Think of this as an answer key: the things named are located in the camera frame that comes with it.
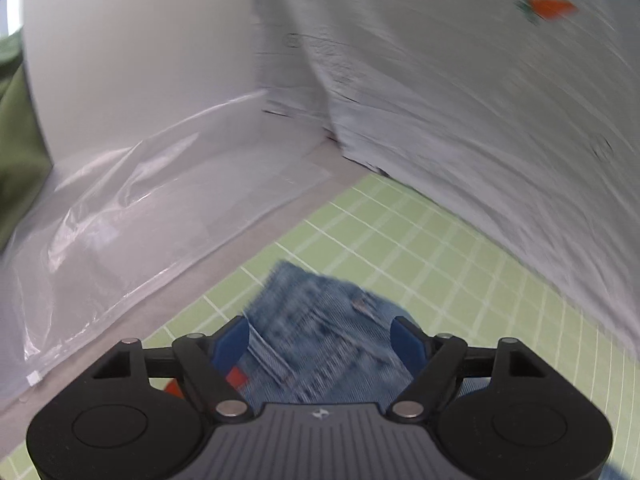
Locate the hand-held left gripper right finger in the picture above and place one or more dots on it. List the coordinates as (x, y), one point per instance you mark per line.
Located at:
(407, 345)

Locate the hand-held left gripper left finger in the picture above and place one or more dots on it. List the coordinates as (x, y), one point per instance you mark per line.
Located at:
(233, 343)

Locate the blue denim jeans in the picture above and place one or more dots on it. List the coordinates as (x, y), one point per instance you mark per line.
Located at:
(325, 330)

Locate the green grid mat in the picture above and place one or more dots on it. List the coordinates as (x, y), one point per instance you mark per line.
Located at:
(400, 240)

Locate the clear plastic bag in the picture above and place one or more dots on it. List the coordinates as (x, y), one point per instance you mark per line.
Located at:
(125, 220)

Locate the white carrot printed sheet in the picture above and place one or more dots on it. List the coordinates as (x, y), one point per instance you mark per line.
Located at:
(450, 110)

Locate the green curtain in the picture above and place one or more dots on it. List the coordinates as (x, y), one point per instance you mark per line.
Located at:
(17, 160)

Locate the white foam board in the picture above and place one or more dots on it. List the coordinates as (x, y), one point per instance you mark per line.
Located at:
(135, 50)

